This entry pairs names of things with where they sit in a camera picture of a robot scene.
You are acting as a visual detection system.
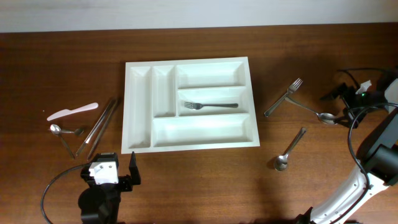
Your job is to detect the small dark steel fork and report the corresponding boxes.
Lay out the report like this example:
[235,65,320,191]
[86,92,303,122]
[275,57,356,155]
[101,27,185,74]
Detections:
[62,128,84,136]

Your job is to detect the steel fork in tray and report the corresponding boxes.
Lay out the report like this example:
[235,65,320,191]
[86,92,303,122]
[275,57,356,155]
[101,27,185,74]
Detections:
[183,101,239,110]

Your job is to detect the steel spoon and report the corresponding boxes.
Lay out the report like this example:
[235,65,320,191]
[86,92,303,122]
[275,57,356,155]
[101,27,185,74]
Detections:
[274,127,307,172]
[285,97,336,124]

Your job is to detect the long steel tongs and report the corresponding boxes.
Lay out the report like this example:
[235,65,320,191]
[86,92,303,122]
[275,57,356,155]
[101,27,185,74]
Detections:
[75,98,116,156]

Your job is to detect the small steel teaspoon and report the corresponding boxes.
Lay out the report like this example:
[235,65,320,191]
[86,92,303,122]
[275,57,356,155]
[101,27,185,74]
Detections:
[50,124,75,159]

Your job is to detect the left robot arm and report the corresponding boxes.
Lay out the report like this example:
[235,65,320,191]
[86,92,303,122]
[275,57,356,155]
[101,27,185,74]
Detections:
[78,152,141,224]

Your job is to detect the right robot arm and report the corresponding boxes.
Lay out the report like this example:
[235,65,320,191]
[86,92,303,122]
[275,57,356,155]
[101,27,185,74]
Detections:
[293,80,397,224]

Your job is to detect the white plastic cutlery tray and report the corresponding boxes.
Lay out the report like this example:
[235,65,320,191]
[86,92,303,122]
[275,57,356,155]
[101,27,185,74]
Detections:
[121,57,260,154]

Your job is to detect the pink plastic knife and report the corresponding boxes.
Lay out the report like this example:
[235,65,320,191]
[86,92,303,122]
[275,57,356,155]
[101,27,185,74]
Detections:
[47,103,99,121]

